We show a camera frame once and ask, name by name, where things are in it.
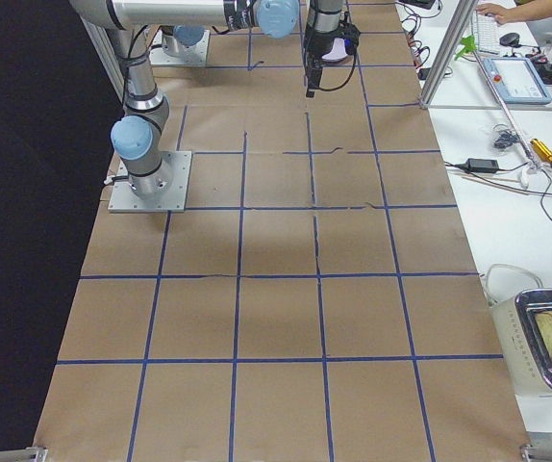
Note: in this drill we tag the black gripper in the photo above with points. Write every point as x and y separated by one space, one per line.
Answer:
317 46

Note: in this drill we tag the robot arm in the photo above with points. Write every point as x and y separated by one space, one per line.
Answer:
326 21
137 135

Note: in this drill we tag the lavender round plate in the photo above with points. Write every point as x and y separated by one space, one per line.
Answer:
337 53

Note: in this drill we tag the person hand on keyboard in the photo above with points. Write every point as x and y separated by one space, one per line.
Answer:
498 13

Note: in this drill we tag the black power adapter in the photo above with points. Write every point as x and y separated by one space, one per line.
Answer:
476 165

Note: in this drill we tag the white keyboard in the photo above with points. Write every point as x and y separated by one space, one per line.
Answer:
485 33

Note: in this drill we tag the blue teach pendant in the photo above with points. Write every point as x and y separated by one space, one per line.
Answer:
516 80

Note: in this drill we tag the black computer mouse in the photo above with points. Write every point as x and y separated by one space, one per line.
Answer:
510 40

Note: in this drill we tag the brown paper table cover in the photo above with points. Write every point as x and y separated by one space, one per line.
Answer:
316 301

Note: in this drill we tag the cream and steel toaster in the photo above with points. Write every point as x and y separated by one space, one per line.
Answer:
523 348

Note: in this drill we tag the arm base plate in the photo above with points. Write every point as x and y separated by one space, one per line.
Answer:
180 46
166 190

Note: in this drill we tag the aluminium corner post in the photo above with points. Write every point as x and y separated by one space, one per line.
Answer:
451 39

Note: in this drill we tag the yellow handled tool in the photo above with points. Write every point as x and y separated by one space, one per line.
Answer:
542 151

